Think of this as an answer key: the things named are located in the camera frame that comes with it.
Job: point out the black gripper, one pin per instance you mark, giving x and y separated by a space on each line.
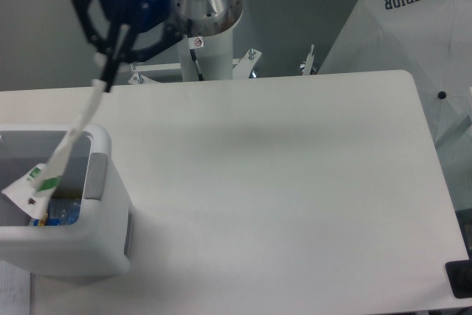
118 12

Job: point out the white plastic trash can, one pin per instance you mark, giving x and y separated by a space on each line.
88 227

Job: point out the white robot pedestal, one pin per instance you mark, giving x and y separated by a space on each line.
210 56

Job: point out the clear plastic water bottle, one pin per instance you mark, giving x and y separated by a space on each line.
62 212

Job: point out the yellow blue snack wrapper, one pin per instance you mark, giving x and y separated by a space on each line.
39 222

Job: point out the white green plastic package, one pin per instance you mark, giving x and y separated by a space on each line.
31 193

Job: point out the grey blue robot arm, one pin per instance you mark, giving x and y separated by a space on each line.
192 17

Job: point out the white superior umbrella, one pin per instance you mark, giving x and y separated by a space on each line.
431 40

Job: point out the black device at edge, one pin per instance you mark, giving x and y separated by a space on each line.
459 276

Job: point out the white metal base frame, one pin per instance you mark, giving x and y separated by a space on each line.
244 67

